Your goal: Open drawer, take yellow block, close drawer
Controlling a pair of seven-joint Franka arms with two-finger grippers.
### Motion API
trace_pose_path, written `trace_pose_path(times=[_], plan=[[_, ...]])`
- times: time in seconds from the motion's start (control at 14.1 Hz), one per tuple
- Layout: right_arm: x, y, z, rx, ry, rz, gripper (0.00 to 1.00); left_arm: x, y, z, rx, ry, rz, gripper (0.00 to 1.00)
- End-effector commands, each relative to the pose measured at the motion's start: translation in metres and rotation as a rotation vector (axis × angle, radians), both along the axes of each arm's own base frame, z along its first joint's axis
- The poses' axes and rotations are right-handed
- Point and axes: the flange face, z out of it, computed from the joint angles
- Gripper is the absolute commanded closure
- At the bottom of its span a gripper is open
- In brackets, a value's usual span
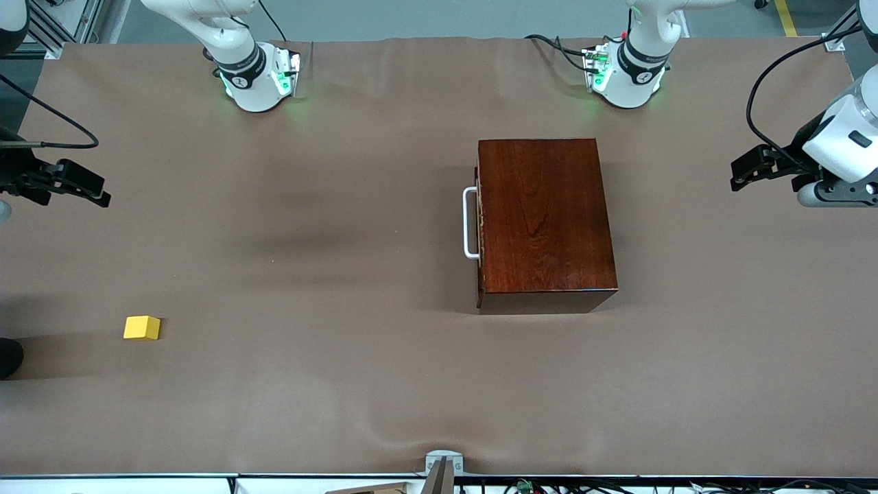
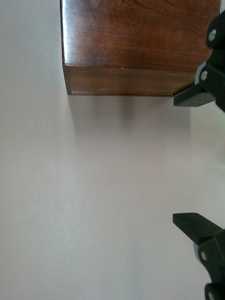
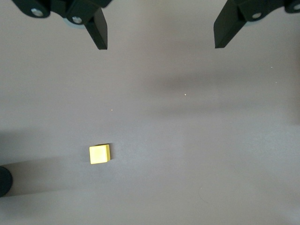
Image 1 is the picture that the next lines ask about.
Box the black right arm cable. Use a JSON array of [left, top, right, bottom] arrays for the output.
[[0, 72, 99, 150]]

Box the light wood drawer white handle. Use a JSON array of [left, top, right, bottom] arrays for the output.
[[463, 163, 486, 309]]

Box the dark wooden drawer cabinet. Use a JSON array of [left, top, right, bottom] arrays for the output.
[[475, 138, 619, 315]]

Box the light wood board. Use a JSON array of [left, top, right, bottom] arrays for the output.
[[326, 482, 412, 494]]

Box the black base power cable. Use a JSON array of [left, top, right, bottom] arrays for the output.
[[257, 0, 284, 42], [525, 34, 608, 73]]

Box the aluminium frame profile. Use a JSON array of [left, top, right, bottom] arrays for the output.
[[823, 0, 866, 53], [29, 0, 131, 59]]

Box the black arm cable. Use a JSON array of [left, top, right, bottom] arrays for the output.
[[746, 24, 862, 174], [0, 72, 99, 150]]

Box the yellow block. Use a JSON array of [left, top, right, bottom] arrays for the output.
[[123, 316, 162, 342]]

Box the brown table cloth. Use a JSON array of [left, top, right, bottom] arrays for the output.
[[0, 36, 878, 479]]

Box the black round object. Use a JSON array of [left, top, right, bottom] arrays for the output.
[[0, 338, 25, 379]]

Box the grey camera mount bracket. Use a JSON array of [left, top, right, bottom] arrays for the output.
[[422, 449, 464, 494]]

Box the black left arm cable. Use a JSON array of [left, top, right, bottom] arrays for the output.
[[746, 24, 862, 174]]

